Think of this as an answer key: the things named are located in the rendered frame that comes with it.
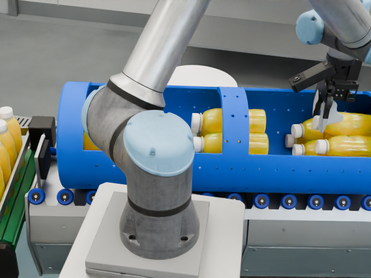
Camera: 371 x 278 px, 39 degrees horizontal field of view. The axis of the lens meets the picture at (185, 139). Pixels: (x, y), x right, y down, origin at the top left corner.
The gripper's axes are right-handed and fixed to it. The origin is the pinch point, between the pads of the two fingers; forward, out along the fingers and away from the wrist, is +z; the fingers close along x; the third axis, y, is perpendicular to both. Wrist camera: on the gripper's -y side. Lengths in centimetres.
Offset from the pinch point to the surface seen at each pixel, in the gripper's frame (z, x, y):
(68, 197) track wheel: 19, -11, -66
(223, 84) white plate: 11.6, 41.6, -19.7
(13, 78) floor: 117, 236, -146
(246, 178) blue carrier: 8.5, -14.6, -20.1
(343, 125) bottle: -1.2, -3.0, 6.2
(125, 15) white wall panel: 105, 340, -68
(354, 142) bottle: 1.0, -7.4, 8.5
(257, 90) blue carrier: -5.3, 6.9, -15.8
